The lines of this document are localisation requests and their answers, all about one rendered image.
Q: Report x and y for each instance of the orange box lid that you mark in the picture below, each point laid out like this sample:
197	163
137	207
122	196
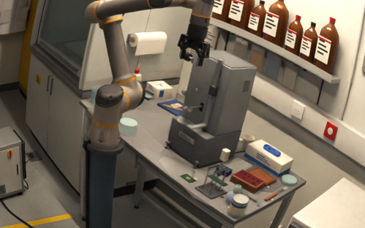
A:
264	175

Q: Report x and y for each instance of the pale blue flask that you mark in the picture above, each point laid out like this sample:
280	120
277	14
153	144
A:
231	195

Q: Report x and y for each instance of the grey floor unit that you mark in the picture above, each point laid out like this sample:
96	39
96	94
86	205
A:
0	164

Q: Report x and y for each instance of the grey tensiometer beam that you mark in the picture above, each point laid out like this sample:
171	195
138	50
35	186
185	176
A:
191	108

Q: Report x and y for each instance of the small white block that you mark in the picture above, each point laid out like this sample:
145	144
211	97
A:
224	154

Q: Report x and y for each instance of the teal beaker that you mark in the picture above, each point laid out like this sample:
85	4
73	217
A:
94	94

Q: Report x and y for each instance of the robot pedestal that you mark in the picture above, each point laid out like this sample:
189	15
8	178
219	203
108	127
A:
101	186

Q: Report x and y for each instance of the white and blue small box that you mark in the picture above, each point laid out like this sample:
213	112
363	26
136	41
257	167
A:
159	89

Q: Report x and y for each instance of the dark grey column slider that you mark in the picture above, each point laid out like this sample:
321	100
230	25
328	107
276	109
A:
213	90

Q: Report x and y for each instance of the white cabinet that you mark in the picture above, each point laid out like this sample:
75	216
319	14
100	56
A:
340	205

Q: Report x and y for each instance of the grey tensiometer body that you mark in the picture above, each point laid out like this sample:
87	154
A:
223	104

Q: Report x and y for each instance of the white mug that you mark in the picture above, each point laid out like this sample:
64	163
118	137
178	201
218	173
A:
248	140

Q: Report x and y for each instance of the white paper towel roll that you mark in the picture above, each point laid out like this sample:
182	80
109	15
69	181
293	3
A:
150	43

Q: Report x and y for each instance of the red weight box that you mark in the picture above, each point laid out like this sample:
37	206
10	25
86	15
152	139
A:
247	181

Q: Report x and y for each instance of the white red-capped wash bottle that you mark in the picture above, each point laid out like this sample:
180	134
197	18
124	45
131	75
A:
137	75

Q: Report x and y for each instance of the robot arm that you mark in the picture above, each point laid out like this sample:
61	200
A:
115	50

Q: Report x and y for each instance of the yellow cabinet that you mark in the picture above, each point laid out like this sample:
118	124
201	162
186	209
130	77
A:
27	47

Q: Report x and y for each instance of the brown labelled bottle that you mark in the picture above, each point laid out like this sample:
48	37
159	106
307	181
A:
257	20
240	11
308	44
294	38
327	47
220	8
276	22

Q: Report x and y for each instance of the grey fume cupboard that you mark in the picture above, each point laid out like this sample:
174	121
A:
61	95

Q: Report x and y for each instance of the white round jar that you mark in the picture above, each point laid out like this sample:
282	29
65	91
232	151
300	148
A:
238	205

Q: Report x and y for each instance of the grey floor socket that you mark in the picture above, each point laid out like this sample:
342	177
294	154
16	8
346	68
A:
33	156

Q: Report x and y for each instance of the white wall paper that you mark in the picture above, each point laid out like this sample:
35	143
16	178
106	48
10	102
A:
213	36

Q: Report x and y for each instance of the grey levelling foot knob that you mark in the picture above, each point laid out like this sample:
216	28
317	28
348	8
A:
168	144
196	163

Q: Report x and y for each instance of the green card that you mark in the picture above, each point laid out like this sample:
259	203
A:
188	178

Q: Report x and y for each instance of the teal round dish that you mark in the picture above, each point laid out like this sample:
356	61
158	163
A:
128	126

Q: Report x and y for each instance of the grey lab table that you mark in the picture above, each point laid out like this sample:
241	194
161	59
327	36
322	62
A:
156	139

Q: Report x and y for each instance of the white and blue tissue box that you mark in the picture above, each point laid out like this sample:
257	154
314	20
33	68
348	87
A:
267	157

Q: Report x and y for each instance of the teal flat disc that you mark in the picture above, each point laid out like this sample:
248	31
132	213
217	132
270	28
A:
289	179

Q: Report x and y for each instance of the grey wall shelf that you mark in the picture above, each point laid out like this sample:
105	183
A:
264	44

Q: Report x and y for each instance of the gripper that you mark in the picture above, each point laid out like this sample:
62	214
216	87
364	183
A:
198	32

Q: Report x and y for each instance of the red wall socket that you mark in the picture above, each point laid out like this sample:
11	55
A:
330	131

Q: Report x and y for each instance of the white wall socket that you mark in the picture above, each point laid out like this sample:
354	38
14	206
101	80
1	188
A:
297	110

